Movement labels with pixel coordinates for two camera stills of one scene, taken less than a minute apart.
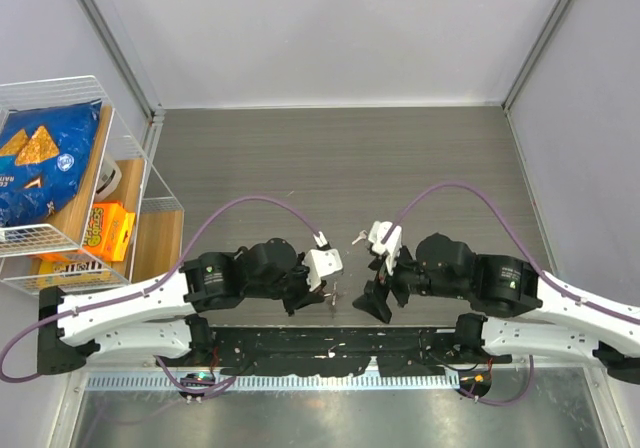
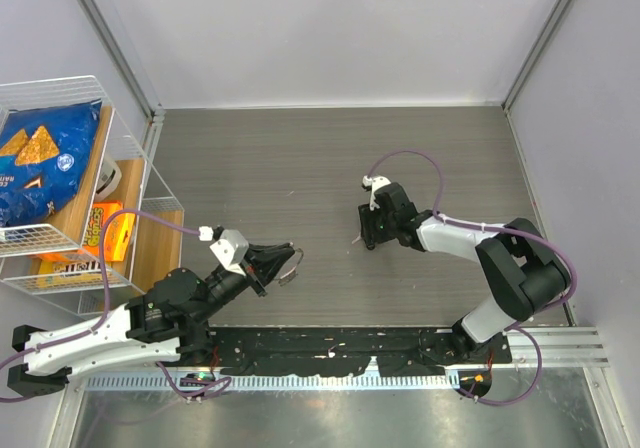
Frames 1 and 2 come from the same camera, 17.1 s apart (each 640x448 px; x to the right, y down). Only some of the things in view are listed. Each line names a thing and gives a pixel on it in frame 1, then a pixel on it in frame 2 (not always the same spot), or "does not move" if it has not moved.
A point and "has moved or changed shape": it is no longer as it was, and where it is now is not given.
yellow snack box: x=66 y=273 does not move
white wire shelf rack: x=80 y=205 does not move
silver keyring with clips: x=334 y=295 has moved or changed shape
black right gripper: x=376 y=293 → x=368 y=232
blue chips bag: x=42 y=153 does not move
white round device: x=109 y=178 does not move
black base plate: x=397 y=352 does not move
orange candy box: x=109 y=233 does not move
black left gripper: x=306 y=296 → x=265 y=262
